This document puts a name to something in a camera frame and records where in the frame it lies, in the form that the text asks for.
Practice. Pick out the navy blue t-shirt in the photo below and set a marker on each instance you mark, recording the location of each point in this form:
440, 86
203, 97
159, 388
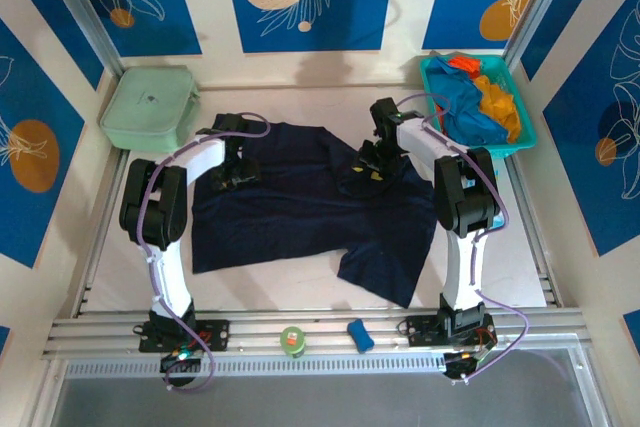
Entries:
300, 217

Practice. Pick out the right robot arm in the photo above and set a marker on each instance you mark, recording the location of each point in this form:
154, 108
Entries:
460, 267

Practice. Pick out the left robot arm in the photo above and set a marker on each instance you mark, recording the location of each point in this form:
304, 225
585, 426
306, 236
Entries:
165, 272

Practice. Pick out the bright blue t-shirt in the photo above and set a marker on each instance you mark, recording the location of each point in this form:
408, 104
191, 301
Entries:
465, 112

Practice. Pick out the mint green zip case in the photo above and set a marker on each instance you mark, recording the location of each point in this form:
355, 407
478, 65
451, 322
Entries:
145, 107

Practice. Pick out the teal plastic basket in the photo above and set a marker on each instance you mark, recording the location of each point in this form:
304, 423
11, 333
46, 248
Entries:
515, 148

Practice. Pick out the blue foam block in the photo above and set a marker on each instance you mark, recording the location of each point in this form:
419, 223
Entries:
361, 335

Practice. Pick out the green tape roll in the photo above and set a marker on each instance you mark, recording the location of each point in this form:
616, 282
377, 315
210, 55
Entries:
293, 341

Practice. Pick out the grey metal panel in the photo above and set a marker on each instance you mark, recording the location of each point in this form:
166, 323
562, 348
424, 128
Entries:
320, 404

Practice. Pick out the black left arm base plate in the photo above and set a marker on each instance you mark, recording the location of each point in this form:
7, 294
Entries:
220, 334

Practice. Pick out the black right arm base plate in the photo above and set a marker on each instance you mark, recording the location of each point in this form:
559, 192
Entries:
422, 332

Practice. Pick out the aluminium frame rail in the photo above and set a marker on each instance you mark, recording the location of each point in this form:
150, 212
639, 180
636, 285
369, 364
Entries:
327, 334

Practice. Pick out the aluminium frame post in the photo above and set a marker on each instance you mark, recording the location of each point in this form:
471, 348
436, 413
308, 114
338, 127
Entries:
537, 2
80, 7

